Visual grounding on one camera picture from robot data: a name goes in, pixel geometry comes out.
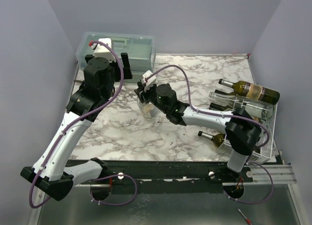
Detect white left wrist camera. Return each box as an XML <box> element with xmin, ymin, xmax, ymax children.
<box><xmin>89</xmin><ymin>38</ymin><xmax>116</xmax><ymax>62</ymax></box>

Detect green wine bottle silver neck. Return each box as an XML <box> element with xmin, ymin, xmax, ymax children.
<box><xmin>197</xmin><ymin>131</ymin><xmax>226</xmax><ymax>148</ymax></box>

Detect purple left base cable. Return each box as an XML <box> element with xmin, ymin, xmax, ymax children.
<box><xmin>91</xmin><ymin>174</ymin><xmax>137</xmax><ymax>206</ymax></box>

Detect tall clear glass bottle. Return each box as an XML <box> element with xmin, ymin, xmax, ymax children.
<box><xmin>209</xmin><ymin>92</ymin><xmax>274</xmax><ymax>120</ymax></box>

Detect translucent green storage box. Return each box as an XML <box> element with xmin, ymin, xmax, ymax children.
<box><xmin>76</xmin><ymin>32</ymin><xmax>156</xmax><ymax>83</ymax></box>

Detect clear liquor bottle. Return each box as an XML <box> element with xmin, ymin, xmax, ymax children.
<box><xmin>252</xmin><ymin>116</ymin><xmax>271</xmax><ymax>139</ymax></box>

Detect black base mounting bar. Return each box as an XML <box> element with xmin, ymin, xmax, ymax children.
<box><xmin>65</xmin><ymin>159</ymin><xmax>254</xmax><ymax>195</ymax></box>

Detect wine bottle on rack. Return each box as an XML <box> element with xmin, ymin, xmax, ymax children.
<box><xmin>214</xmin><ymin>89</ymin><xmax>235</xmax><ymax>96</ymax></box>
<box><xmin>218</xmin><ymin>79</ymin><xmax>280</xmax><ymax>105</ymax></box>

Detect red handled screwdriver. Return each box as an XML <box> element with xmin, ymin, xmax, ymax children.
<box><xmin>238</xmin><ymin>209</ymin><xmax>253</xmax><ymax>225</ymax></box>

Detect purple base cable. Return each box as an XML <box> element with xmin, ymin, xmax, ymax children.
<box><xmin>91</xmin><ymin>174</ymin><xmax>137</xmax><ymax>206</ymax></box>
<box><xmin>223</xmin><ymin>161</ymin><xmax>274</xmax><ymax>205</ymax></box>

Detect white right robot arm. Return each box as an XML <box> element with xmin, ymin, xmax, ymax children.
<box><xmin>135</xmin><ymin>80</ymin><xmax>261</xmax><ymax>182</ymax></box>

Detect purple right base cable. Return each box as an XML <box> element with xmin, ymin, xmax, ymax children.
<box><xmin>223</xmin><ymin>161</ymin><xmax>274</xmax><ymax>205</ymax></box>

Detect small clear black-capped bottle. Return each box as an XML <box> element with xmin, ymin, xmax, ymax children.
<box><xmin>137</xmin><ymin>100</ymin><xmax>158</xmax><ymax>119</ymax></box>

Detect white wire wine rack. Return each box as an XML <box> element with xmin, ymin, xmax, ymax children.
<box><xmin>215</xmin><ymin>98</ymin><xmax>280</xmax><ymax>164</ymax></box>

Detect top wine bottle on rack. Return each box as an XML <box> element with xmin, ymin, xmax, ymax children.
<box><xmin>218</xmin><ymin>79</ymin><xmax>280</xmax><ymax>105</ymax></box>

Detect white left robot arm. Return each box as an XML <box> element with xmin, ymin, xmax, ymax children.
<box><xmin>20</xmin><ymin>53</ymin><xmax>132</xmax><ymax>201</ymax></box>

